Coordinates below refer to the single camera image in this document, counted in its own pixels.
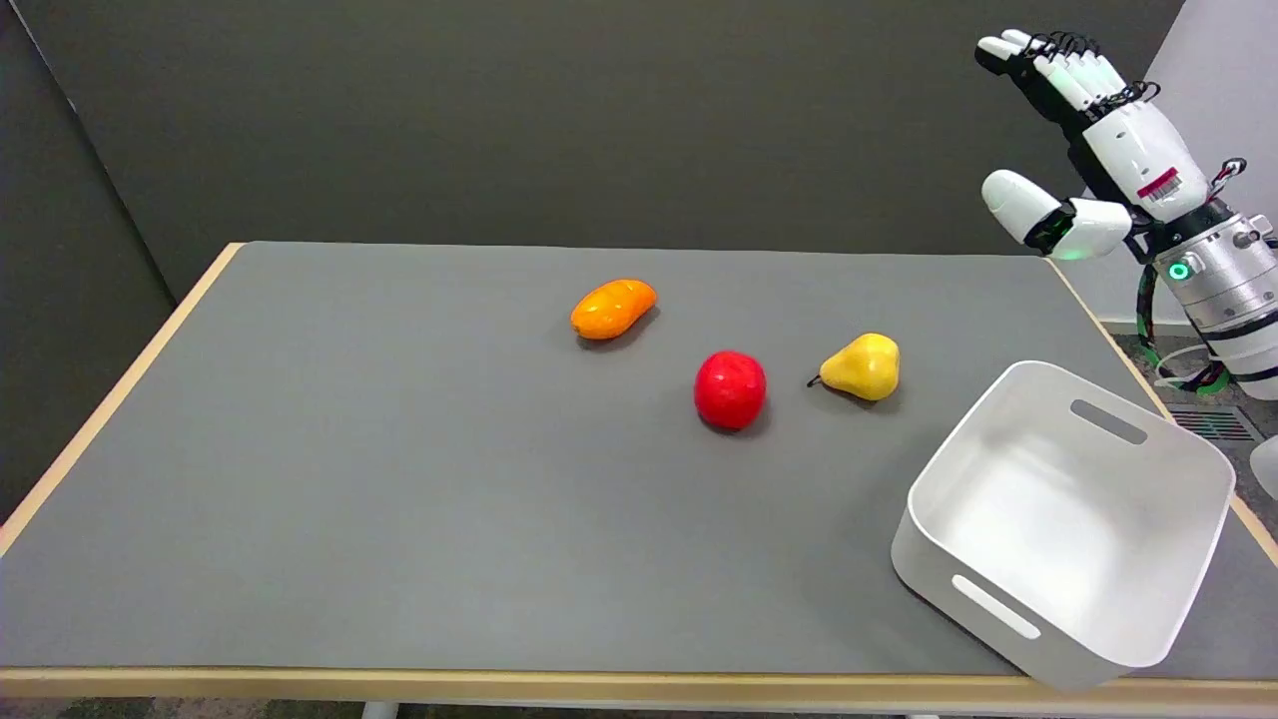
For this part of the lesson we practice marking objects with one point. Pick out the yellow pear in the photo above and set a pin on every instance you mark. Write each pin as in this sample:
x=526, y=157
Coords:
x=865, y=367

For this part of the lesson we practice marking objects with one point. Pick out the floor vent grille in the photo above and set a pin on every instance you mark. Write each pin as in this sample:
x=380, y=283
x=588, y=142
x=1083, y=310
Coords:
x=1216, y=424

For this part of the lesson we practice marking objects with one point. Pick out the red apple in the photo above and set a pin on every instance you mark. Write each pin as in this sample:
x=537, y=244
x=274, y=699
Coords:
x=730, y=389

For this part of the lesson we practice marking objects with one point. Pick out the white table leg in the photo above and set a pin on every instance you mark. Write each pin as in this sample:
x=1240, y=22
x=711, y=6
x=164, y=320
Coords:
x=380, y=710

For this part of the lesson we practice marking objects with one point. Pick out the orange mango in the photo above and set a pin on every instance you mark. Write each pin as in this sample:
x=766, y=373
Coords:
x=612, y=309

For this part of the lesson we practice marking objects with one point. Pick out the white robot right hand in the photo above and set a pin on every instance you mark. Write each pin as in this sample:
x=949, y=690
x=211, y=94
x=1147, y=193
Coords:
x=1138, y=150

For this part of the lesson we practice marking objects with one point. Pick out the grey table mat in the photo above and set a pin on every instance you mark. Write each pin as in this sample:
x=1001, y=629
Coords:
x=449, y=469

